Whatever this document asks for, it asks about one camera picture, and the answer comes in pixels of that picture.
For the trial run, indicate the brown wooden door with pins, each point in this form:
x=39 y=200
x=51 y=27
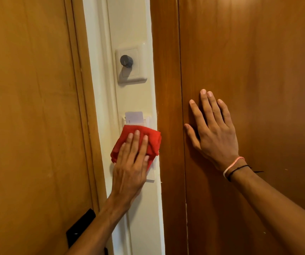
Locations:
x=27 y=116

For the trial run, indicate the red cloth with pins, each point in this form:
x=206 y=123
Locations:
x=126 y=135

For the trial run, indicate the white key card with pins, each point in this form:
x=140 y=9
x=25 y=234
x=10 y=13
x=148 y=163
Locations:
x=134 y=117

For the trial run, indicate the white key card holder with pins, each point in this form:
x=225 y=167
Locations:
x=151 y=175

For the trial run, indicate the person's left hand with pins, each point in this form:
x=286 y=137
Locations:
x=130 y=172

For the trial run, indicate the person's right hand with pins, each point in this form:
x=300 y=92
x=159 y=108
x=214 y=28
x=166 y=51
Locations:
x=216 y=140

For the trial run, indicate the white dimmer switch with knob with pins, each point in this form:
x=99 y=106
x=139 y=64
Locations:
x=137 y=74

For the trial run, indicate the person's left forearm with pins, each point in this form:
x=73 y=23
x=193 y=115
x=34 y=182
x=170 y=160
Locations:
x=99 y=231

